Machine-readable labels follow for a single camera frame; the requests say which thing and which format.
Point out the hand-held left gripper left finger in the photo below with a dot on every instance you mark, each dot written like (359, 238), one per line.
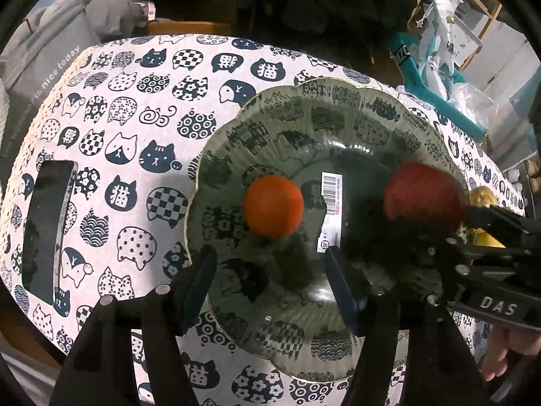
(198, 283)

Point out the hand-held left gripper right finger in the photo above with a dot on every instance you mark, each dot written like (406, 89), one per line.
(342, 292)

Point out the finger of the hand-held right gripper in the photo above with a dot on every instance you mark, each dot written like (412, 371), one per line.
(465, 262)
(498, 220)

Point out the yellow pear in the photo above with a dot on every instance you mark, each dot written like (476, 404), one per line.
(479, 198)

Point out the red apple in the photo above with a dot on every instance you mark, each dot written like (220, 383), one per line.
(422, 194)

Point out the orange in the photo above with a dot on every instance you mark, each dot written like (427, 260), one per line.
(274, 207)

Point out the green glass bowl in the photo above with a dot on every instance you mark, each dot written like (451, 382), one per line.
(262, 143)

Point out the person's right hand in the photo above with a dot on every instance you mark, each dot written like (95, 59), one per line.
(503, 355)

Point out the clear plastic bag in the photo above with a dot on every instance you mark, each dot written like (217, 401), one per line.
(477, 105)

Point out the black smartphone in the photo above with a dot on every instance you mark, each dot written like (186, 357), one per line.
(46, 232)

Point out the teal plastic bin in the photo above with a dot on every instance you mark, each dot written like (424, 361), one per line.
(414, 76)

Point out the white plastic packaging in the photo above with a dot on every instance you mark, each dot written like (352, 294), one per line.
(439, 38)

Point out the cat print tablecloth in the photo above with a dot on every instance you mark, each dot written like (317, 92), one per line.
(126, 93)

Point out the wooden shelf rack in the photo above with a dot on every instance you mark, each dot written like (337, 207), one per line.
(492, 12)

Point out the wooden drawer box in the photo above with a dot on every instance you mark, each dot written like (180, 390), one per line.
(186, 27)

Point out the grey bag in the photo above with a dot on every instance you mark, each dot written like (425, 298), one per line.
(42, 63)

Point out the dark hanging coats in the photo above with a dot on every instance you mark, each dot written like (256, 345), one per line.
(329, 0)

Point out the grey jacket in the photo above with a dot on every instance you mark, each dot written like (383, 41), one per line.
(118, 4)

